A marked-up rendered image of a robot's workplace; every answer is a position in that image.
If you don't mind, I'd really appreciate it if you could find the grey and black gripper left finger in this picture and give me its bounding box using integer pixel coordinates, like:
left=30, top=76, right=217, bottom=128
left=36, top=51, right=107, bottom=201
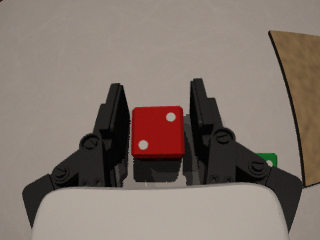
left=22, top=83, right=130, bottom=229

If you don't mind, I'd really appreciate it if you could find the green die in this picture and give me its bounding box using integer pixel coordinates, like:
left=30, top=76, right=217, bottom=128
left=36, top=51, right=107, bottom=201
left=256, top=153, right=277, bottom=167

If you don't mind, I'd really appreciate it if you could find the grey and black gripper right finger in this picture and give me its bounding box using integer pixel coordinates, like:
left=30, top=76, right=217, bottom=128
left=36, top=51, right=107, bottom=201
left=189, top=78, right=303, bottom=232

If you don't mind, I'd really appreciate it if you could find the tan mat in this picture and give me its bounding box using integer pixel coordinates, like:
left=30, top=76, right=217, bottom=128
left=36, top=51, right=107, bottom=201
left=268, top=30, right=320, bottom=186

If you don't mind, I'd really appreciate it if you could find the red die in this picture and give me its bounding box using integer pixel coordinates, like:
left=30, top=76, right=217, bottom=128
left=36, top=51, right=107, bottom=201
left=131, top=106, right=185, bottom=161

